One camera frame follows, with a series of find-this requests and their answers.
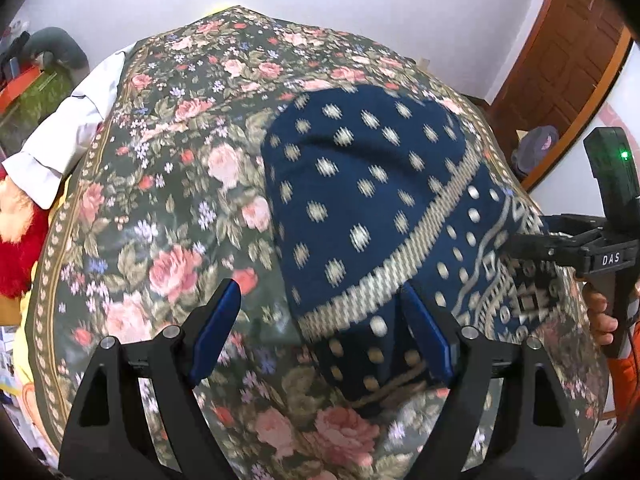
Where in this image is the navy patterned sarong cloth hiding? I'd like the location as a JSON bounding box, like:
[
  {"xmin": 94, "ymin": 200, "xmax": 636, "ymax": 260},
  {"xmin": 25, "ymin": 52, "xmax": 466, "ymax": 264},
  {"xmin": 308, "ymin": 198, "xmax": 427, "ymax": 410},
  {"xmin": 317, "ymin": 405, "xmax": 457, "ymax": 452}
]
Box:
[{"xmin": 262, "ymin": 86, "xmax": 568, "ymax": 417}]

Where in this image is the right human hand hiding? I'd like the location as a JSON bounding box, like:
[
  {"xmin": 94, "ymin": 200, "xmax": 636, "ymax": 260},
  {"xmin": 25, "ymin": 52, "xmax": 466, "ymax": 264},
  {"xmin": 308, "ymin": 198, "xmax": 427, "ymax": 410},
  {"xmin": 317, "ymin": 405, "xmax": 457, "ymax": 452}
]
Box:
[{"xmin": 582, "ymin": 282, "xmax": 618, "ymax": 347}]

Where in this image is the white cabinet with hearts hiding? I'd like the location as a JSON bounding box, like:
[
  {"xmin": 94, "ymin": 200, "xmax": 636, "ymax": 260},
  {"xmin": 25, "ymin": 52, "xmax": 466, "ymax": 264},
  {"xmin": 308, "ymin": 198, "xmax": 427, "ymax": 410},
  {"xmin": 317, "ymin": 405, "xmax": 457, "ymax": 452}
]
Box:
[{"xmin": 529, "ymin": 41, "xmax": 640, "ymax": 466}]

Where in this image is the yellow bed sheet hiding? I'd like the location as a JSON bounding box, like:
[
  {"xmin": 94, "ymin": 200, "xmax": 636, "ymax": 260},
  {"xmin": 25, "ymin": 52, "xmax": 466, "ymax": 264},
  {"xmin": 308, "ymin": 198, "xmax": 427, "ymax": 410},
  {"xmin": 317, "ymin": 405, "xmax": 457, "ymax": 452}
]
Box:
[{"xmin": 8, "ymin": 299, "xmax": 57, "ymax": 456}]

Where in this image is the orange sleeve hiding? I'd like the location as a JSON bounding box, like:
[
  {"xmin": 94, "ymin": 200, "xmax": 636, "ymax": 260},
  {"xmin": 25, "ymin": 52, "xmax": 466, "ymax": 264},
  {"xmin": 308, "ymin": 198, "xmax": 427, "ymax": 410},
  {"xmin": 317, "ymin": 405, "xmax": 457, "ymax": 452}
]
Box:
[{"xmin": 608, "ymin": 323, "xmax": 640, "ymax": 424}]

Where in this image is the grey purple bag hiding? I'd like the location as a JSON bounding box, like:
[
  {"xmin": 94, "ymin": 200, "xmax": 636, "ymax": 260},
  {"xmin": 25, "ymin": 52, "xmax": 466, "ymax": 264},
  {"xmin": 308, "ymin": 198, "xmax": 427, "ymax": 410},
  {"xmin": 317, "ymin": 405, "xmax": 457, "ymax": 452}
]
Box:
[{"xmin": 510, "ymin": 125, "xmax": 560, "ymax": 180}]

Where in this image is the brown wooden door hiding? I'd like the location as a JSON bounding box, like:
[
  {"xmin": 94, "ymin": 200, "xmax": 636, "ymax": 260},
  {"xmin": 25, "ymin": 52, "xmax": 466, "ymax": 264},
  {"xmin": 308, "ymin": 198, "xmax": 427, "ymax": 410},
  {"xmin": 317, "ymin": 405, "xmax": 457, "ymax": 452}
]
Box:
[{"xmin": 472, "ymin": 0, "xmax": 632, "ymax": 192}]

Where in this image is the red fluffy plush toy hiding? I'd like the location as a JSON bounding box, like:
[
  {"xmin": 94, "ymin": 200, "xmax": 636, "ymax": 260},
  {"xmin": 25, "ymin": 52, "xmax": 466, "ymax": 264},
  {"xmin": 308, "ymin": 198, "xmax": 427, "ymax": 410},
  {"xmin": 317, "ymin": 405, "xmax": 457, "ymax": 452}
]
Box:
[{"xmin": 0, "ymin": 167, "xmax": 49, "ymax": 300}]

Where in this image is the floral dark green bedspread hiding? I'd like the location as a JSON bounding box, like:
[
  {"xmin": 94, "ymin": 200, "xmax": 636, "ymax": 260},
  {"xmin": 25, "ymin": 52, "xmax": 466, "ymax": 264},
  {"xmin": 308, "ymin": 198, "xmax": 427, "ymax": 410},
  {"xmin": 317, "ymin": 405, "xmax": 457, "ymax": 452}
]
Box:
[{"xmin": 26, "ymin": 6, "xmax": 608, "ymax": 479}]

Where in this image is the white pillow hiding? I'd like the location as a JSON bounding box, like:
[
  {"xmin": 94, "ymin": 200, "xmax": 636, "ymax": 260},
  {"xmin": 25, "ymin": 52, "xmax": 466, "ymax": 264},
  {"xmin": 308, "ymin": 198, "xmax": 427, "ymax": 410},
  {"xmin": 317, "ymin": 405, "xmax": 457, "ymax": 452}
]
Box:
[{"xmin": 3, "ymin": 46, "xmax": 132, "ymax": 209}]

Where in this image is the green storage box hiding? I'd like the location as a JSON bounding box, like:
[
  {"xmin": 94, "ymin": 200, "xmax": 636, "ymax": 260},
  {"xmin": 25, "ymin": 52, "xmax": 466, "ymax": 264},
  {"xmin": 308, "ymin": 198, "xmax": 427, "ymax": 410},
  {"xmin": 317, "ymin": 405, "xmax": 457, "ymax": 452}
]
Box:
[{"xmin": 1, "ymin": 65, "xmax": 73, "ymax": 158}]

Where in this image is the orange box lid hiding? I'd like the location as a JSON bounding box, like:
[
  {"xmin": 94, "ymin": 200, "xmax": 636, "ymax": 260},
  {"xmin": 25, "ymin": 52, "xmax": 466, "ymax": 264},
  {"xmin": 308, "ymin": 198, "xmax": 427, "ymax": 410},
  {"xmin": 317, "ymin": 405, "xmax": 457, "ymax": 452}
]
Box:
[{"xmin": 0, "ymin": 66, "xmax": 41, "ymax": 114}]

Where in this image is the grey plush pillow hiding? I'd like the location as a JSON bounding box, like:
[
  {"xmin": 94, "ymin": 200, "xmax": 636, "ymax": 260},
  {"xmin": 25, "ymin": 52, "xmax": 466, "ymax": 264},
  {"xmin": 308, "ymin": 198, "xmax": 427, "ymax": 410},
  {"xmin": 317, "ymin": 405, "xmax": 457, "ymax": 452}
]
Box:
[{"xmin": 21, "ymin": 27, "xmax": 89, "ymax": 70}]

